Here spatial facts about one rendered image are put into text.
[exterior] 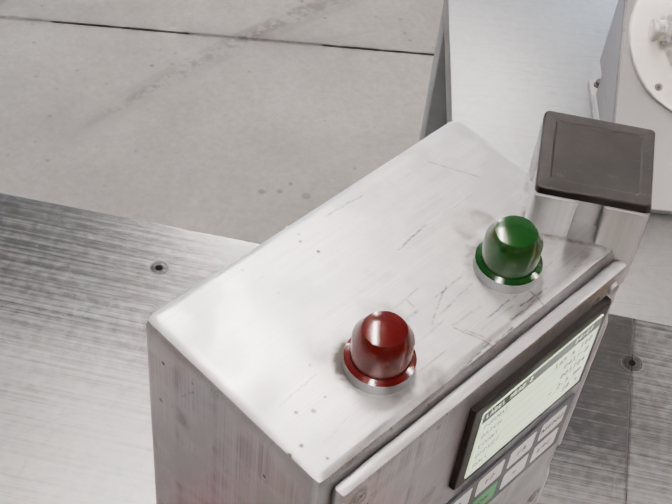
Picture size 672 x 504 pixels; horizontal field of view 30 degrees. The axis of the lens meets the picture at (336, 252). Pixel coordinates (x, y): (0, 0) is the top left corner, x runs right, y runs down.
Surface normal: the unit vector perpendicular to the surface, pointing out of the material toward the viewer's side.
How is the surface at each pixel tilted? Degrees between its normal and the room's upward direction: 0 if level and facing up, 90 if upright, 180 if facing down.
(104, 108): 0
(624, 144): 0
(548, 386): 90
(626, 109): 45
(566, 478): 0
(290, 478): 90
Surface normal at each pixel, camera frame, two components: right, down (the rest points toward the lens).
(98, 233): 0.07, -0.66
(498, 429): 0.69, 0.58
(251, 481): -0.72, 0.48
